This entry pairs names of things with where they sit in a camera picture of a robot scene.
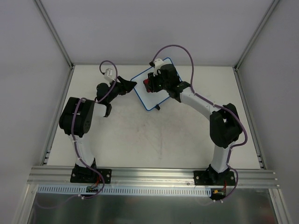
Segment purple cable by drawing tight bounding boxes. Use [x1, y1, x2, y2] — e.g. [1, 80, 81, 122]
[149, 44, 249, 203]
[71, 60, 118, 200]

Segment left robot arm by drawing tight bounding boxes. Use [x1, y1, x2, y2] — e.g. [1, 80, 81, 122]
[59, 77, 137, 185]

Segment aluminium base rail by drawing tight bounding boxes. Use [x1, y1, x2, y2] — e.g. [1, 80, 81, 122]
[27, 166, 280, 189]

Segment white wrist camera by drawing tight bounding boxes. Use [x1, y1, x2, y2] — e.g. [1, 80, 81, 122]
[104, 68, 115, 82]
[149, 58, 164, 76]

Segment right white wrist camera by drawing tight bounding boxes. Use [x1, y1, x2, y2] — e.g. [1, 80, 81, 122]
[149, 58, 164, 76]

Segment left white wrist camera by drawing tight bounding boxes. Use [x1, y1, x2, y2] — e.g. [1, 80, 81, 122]
[104, 68, 115, 82]

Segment aluminium frame post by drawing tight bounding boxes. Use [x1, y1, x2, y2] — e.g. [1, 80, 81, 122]
[233, 0, 280, 71]
[33, 0, 73, 69]

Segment right aluminium frame post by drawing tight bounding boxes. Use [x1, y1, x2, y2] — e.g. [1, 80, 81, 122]
[233, 0, 280, 71]

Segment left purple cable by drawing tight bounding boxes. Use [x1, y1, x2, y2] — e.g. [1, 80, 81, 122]
[71, 60, 118, 200]

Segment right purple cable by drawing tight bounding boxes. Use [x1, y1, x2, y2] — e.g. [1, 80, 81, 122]
[149, 44, 249, 203]

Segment black mounting plate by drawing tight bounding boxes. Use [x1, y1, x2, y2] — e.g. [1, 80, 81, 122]
[193, 170, 236, 186]
[70, 167, 112, 184]

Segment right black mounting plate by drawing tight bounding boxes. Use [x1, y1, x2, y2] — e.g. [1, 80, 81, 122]
[193, 170, 236, 186]

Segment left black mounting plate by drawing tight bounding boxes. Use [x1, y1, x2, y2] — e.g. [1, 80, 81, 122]
[70, 167, 112, 184]

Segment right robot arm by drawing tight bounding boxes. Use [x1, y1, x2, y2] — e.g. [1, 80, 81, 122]
[143, 62, 242, 185]

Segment white slotted cable duct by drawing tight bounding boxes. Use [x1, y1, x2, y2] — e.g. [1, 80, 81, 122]
[37, 185, 212, 197]

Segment red bone-shaped eraser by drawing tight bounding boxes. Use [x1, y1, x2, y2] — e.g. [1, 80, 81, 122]
[143, 79, 151, 92]

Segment left aluminium frame post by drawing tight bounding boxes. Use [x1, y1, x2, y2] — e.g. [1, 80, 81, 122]
[33, 0, 73, 69]

